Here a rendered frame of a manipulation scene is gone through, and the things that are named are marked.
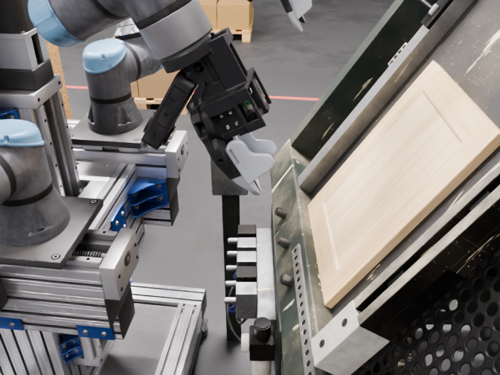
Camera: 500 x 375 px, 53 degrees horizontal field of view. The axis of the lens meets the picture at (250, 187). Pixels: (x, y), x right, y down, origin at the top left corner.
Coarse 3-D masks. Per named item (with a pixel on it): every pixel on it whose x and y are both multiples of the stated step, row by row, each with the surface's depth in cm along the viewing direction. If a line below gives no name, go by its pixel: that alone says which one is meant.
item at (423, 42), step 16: (464, 0) 117; (448, 16) 119; (432, 32) 121; (416, 48) 123; (432, 48) 123; (400, 64) 125; (416, 64) 125; (384, 80) 129; (400, 80) 127; (368, 96) 132; (384, 96) 130; (352, 112) 137; (368, 112) 132; (352, 128) 135; (336, 144) 137; (320, 160) 140; (336, 160) 140; (304, 176) 144; (320, 176) 143
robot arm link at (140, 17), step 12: (108, 0) 54; (120, 0) 54; (132, 0) 53; (144, 0) 53; (156, 0) 53; (168, 0) 53; (180, 0) 54; (120, 12) 56; (132, 12) 54; (144, 12) 53; (156, 12) 53; (168, 12) 53; (144, 24) 54
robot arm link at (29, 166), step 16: (0, 128) 94; (16, 128) 94; (32, 128) 95; (0, 144) 90; (16, 144) 92; (32, 144) 94; (0, 160) 90; (16, 160) 92; (32, 160) 95; (16, 176) 92; (32, 176) 96; (48, 176) 101; (16, 192) 95; (32, 192) 98
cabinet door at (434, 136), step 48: (432, 96) 109; (384, 144) 118; (432, 144) 101; (480, 144) 88; (336, 192) 128; (384, 192) 108; (432, 192) 94; (336, 240) 116; (384, 240) 100; (336, 288) 106
